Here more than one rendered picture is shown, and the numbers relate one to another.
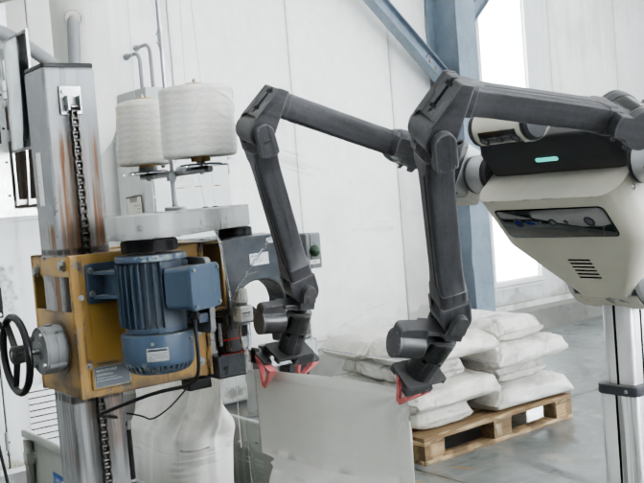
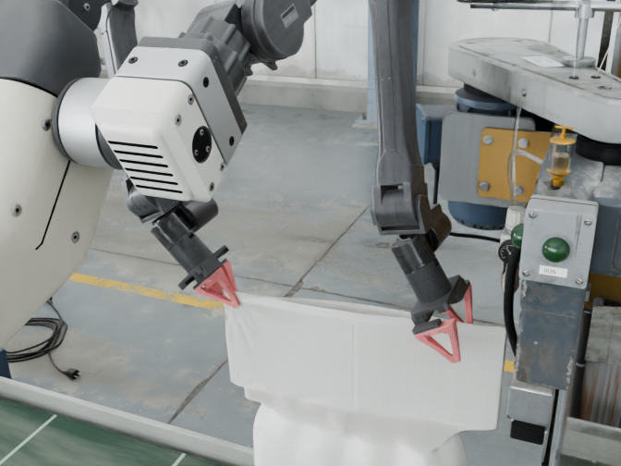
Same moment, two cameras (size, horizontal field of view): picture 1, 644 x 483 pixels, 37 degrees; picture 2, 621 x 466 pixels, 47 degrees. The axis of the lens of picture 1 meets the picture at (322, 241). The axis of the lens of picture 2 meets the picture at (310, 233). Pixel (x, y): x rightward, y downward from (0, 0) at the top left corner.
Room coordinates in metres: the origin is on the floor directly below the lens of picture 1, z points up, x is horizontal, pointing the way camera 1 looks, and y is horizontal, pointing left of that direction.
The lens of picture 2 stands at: (2.96, -0.57, 1.63)
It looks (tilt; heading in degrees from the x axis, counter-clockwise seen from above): 24 degrees down; 150
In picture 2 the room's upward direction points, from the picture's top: 2 degrees counter-clockwise
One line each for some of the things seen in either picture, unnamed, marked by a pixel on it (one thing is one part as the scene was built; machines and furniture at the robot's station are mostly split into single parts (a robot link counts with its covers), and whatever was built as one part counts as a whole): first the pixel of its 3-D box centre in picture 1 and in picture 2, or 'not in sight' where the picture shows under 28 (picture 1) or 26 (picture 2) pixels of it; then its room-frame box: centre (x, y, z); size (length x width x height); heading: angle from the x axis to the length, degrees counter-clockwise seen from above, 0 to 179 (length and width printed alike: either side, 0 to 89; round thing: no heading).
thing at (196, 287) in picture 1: (194, 291); (437, 140); (1.98, 0.27, 1.25); 0.10 x 0.08 x 0.12; 151
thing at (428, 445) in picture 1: (448, 417); not in sight; (5.50, -0.65, 0.07); 1.20 x 0.82 x 0.14; 128
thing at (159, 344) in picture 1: (155, 311); (491, 158); (2.03, 0.36, 1.21); 0.15 x 0.15 x 0.25
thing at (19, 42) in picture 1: (19, 92); not in sight; (4.12, 1.23, 1.95); 0.30 x 0.01 x 0.48; 36
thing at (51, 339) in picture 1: (48, 348); not in sight; (2.11, 0.62, 1.14); 0.11 x 0.06 x 0.11; 36
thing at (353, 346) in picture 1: (381, 340); not in sight; (5.47, -0.30, 0.56); 0.66 x 0.43 x 0.15; 124
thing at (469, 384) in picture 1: (434, 388); not in sight; (5.15, -0.54, 0.32); 0.66 x 0.43 x 0.15; 128
